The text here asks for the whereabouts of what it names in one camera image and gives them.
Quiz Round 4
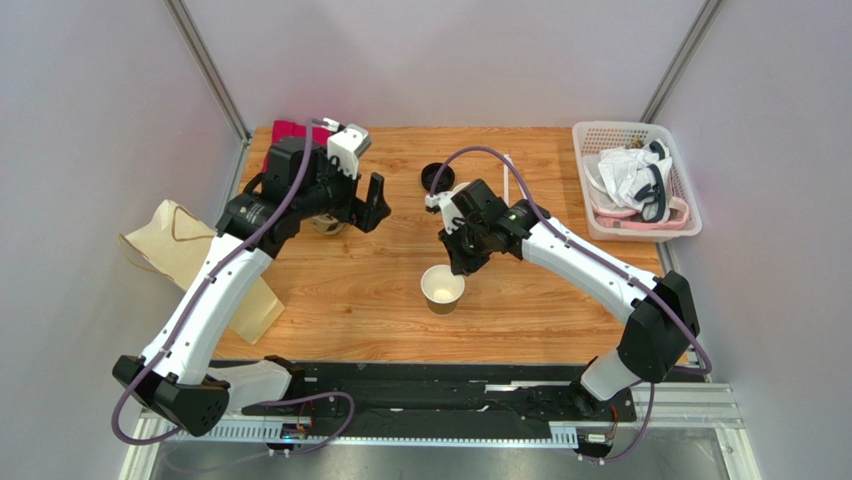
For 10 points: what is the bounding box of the white plastic basket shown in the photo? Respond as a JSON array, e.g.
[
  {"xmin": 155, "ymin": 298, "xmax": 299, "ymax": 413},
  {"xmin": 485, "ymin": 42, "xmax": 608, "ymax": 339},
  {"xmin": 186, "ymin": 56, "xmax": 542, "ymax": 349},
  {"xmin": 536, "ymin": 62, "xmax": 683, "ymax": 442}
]
[{"xmin": 572, "ymin": 121, "xmax": 702, "ymax": 243}]

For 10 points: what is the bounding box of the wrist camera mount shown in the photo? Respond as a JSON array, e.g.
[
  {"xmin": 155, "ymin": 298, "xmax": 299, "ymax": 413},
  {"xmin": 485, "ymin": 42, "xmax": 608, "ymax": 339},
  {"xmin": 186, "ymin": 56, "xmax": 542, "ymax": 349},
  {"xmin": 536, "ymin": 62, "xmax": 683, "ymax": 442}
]
[
  {"xmin": 323, "ymin": 118, "xmax": 372, "ymax": 179},
  {"xmin": 424, "ymin": 182, "xmax": 469, "ymax": 235}
]

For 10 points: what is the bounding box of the purple cable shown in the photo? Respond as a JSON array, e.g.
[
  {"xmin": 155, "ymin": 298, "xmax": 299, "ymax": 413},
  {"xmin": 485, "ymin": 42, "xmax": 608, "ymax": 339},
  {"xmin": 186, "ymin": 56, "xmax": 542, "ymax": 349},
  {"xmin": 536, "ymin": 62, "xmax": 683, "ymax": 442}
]
[
  {"xmin": 110, "ymin": 118, "xmax": 357, "ymax": 461},
  {"xmin": 427, "ymin": 146, "xmax": 714, "ymax": 464}
]

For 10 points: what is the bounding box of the brown paper cup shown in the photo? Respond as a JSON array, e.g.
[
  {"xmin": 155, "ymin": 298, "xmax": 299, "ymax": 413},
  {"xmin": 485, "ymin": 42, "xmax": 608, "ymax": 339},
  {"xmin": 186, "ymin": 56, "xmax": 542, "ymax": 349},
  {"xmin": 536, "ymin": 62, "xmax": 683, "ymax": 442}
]
[
  {"xmin": 310, "ymin": 215, "xmax": 346, "ymax": 235},
  {"xmin": 420, "ymin": 265, "xmax": 466, "ymax": 316}
]

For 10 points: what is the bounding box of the white crumpled garment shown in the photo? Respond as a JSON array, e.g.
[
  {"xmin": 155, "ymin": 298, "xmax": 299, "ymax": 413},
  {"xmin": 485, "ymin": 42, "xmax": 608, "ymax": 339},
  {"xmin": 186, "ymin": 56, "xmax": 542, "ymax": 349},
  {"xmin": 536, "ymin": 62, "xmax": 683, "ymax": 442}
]
[{"xmin": 582, "ymin": 139, "xmax": 673, "ymax": 222}]

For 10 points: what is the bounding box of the folded red cloth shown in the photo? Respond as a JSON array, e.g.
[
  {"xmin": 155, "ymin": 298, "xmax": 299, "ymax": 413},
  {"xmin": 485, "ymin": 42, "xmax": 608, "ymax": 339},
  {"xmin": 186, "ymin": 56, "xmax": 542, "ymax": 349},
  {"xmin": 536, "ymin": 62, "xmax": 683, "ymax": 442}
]
[{"xmin": 271, "ymin": 120, "xmax": 333, "ymax": 146}]

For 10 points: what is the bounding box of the brown paper bag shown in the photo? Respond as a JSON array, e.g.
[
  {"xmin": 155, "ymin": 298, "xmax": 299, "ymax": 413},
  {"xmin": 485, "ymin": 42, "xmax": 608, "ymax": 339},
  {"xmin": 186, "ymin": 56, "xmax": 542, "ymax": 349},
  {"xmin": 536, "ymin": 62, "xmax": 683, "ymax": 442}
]
[{"xmin": 118, "ymin": 200, "xmax": 285, "ymax": 345}]

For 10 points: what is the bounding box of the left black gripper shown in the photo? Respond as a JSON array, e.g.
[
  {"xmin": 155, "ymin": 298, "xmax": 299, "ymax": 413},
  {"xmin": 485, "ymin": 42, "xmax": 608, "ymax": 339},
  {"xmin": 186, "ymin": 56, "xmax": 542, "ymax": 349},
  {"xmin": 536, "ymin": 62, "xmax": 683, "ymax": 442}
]
[{"xmin": 294, "ymin": 146, "xmax": 390, "ymax": 232}]

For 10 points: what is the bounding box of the pink strap item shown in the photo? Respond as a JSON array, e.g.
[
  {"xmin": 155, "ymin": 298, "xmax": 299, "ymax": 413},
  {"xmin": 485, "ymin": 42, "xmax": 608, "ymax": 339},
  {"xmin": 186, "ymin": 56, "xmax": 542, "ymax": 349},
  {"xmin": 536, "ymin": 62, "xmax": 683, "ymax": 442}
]
[{"xmin": 594, "ymin": 197, "xmax": 692, "ymax": 231}]

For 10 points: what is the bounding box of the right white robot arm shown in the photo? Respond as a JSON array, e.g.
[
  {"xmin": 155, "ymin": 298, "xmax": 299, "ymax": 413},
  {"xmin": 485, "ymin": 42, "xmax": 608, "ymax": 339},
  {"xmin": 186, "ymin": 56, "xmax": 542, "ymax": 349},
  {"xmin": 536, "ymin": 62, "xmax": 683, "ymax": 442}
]
[{"xmin": 424, "ymin": 179, "xmax": 700, "ymax": 403}]

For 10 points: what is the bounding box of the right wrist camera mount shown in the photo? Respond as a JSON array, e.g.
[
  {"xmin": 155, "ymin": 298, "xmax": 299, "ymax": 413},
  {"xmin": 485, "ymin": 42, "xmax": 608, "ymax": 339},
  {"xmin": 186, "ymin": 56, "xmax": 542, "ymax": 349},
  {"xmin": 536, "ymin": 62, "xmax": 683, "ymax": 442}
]
[{"xmin": 424, "ymin": 182, "xmax": 469, "ymax": 235}]

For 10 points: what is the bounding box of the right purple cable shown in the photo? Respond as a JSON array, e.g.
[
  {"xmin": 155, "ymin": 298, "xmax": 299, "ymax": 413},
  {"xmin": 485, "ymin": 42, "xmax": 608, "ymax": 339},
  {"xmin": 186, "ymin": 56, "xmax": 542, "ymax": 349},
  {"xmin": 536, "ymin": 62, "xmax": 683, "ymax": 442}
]
[{"xmin": 427, "ymin": 146, "xmax": 714, "ymax": 464}]

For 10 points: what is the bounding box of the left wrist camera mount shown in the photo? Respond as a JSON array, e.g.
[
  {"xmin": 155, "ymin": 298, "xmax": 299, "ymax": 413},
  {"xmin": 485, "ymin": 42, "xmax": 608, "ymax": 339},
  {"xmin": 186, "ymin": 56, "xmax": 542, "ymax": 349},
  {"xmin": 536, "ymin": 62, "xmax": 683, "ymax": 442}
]
[{"xmin": 323, "ymin": 118, "xmax": 372, "ymax": 179}]

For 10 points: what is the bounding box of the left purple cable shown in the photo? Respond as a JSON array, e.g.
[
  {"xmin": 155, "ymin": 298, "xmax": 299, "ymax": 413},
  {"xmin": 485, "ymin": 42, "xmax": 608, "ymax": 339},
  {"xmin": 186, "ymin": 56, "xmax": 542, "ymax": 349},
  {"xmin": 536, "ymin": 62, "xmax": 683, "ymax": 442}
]
[{"xmin": 110, "ymin": 118, "xmax": 357, "ymax": 461}]

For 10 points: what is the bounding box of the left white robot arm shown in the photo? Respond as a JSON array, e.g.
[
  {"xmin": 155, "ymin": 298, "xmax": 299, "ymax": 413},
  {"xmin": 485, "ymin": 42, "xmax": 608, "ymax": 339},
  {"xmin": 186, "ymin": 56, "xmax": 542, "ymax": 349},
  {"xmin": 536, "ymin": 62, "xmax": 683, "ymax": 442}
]
[{"xmin": 112, "ymin": 126, "xmax": 391, "ymax": 436}]

